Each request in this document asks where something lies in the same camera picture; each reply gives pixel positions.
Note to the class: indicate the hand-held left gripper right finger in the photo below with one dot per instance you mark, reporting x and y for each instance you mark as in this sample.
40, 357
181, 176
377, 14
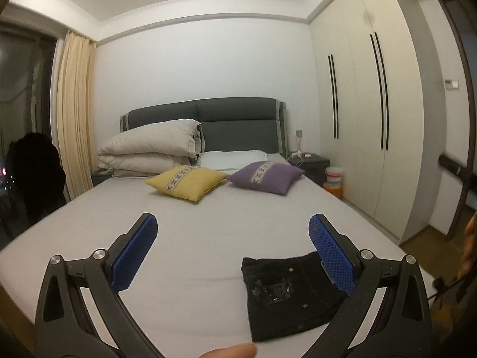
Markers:
331, 253

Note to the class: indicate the white pillow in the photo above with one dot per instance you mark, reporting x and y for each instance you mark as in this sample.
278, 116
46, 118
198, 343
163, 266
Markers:
234, 159

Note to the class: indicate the orange plastic bucket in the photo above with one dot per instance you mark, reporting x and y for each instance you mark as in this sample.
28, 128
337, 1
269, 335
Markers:
332, 191

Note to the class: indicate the dark window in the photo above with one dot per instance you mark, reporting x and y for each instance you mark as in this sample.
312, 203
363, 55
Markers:
22, 89

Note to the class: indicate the dark hanging garment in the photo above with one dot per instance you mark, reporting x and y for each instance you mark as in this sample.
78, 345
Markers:
35, 179

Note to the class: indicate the white plastic bucket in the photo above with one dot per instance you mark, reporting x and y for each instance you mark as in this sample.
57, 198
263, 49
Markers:
334, 175

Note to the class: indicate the black pants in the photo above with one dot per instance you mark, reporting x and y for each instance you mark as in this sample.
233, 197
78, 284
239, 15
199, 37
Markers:
287, 313

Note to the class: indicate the dark door frame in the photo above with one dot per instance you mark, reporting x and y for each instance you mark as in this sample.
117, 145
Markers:
464, 119

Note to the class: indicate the purple cushion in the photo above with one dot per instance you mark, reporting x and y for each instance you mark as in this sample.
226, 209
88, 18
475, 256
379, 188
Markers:
268, 177

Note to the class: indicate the yellow cushion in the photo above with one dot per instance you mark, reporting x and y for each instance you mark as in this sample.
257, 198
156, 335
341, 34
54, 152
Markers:
186, 184

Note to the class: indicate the bed with white sheet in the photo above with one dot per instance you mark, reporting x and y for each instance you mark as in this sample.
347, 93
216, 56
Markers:
205, 227

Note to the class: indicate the wall control panel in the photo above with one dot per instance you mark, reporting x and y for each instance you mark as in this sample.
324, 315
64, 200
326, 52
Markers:
451, 84

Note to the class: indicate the white wardrobe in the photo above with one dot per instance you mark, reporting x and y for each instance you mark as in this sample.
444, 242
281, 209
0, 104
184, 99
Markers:
357, 119

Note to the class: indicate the person's left hand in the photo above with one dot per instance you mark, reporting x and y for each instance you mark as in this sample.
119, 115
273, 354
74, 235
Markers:
231, 352

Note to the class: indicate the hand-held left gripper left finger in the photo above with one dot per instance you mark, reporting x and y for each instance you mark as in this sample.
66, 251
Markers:
134, 253

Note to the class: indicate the person's right forearm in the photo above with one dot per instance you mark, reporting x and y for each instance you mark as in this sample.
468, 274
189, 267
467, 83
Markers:
470, 246

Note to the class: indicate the grey padded headboard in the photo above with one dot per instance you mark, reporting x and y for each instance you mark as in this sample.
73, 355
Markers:
238, 119

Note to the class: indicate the cream curtain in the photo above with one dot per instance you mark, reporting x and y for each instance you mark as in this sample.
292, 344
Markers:
76, 119

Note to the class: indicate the folded cream duvet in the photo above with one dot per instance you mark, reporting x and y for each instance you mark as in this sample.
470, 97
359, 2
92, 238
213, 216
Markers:
149, 141

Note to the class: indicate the dark grey nightstand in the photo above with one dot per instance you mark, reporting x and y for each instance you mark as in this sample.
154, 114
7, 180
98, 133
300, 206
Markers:
315, 167

